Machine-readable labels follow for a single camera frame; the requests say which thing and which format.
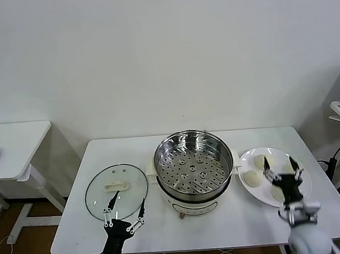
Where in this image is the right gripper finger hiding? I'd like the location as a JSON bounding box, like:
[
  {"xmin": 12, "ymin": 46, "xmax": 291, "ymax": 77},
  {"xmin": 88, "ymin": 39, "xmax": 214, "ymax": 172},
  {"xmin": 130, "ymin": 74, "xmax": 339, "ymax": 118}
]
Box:
[
  {"xmin": 261, "ymin": 154, "xmax": 282, "ymax": 184},
  {"xmin": 288, "ymin": 154, "xmax": 306, "ymax": 181}
]

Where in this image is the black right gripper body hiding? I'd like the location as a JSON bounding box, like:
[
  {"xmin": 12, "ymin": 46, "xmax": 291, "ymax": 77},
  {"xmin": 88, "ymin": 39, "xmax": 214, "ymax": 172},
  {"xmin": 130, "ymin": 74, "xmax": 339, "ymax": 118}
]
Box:
[{"xmin": 274, "ymin": 172, "xmax": 305, "ymax": 207}]

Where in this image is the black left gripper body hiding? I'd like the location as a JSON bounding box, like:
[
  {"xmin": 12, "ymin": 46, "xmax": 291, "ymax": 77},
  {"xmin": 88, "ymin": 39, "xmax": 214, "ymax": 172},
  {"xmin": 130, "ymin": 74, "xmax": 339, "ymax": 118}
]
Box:
[{"xmin": 98, "ymin": 217, "xmax": 135, "ymax": 254}]

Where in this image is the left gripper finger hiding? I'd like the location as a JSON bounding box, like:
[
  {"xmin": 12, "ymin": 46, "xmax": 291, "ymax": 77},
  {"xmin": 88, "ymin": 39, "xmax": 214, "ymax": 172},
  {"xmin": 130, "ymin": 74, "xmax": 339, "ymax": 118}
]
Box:
[
  {"xmin": 100, "ymin": 189, "xmax": 122, "ymax": 228},
  {"xmin": 124, "ymin": 197, "xmax": 149, "ymax": 236}
]

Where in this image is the white steamed baozi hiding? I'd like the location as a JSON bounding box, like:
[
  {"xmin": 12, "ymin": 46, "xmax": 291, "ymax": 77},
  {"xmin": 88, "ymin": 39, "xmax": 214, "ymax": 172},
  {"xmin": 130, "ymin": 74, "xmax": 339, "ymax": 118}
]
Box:
[
  {"xmin": 253, "ymin": 153, "xmax": 276, "ymax": 171},
  {"xmin": 243, "ymin": 169, "xmax": 264, "ymax": 188},
  {"xmin": 270, "ymin": 182, "xmax": 287, "ymax": 204},
  {"xmin": 281, "ymin": 159, "xmax": 303, "ymax": 177}
]

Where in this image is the round glass pot lid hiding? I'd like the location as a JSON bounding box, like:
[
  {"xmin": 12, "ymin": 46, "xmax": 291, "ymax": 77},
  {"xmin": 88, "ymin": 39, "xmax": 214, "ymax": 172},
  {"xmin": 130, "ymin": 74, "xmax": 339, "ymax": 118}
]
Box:
[{"xmin": 82, "ymin": 161, "xmax": 152, "ymax": 223}]

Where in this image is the perforated steel steamer basket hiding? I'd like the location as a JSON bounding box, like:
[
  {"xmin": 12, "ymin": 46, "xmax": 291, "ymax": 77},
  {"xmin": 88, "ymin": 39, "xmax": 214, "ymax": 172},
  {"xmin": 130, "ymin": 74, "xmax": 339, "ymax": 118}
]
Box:
[{"xmin": 151, "ymin": 126, "xmax": 236, "ymax": 198}]

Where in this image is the white round plate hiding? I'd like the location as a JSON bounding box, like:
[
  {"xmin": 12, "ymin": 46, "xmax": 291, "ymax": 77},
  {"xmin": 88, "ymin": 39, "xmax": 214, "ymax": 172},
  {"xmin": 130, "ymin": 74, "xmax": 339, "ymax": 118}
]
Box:
[{"xmin": 237, "ymin": 143, "xmax": 315, "ymax": 211}]

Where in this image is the white side table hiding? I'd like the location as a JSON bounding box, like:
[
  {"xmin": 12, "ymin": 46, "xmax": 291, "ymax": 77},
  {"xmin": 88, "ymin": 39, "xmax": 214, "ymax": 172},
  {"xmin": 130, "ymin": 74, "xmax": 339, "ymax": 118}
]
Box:
[{"xmin": 0, "ymin": 118, "xmax": 70, "ymax": 246}]

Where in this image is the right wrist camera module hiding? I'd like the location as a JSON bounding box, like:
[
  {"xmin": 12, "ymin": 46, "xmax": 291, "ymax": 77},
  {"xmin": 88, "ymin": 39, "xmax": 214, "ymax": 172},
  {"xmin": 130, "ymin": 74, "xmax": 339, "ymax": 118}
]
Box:
[{"xmin": 277, "ymin": 199, "xmax": 322, "ymax": 228}]

